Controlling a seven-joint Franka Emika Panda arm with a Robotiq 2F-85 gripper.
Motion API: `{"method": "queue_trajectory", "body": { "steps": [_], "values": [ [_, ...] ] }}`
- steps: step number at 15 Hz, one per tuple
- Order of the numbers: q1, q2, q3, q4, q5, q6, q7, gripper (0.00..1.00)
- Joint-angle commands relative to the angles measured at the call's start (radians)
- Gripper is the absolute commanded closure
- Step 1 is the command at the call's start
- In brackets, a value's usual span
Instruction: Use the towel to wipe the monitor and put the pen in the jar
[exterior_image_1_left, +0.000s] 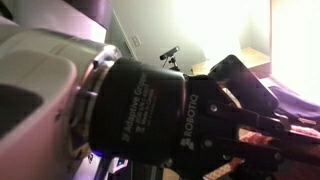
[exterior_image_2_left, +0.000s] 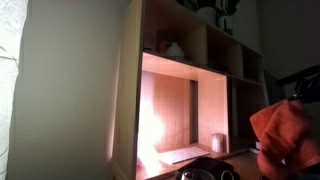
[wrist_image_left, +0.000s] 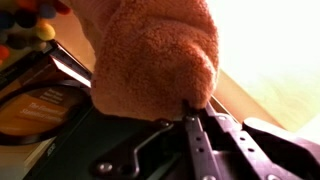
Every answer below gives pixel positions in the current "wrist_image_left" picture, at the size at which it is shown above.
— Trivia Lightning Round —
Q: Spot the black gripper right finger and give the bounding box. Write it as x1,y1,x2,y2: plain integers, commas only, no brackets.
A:
199,101,295,180

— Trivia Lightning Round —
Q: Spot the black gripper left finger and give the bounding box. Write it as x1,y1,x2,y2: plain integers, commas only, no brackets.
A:
182,99,218,180

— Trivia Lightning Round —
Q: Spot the orange terry towel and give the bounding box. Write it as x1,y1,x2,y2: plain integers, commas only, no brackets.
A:
68,0,221,122

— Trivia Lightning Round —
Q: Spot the dark hardcover book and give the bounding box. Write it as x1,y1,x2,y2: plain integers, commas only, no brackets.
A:
47,39,95,89

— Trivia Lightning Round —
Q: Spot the orange statistics book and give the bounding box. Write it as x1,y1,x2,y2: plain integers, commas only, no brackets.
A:
0,84,74,138

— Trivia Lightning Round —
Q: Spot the multicolour felt ball mat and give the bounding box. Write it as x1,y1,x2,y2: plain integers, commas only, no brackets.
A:
0,0,73,66

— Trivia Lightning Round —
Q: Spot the black round ring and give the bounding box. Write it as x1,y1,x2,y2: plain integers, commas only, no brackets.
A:
0,78,95,147

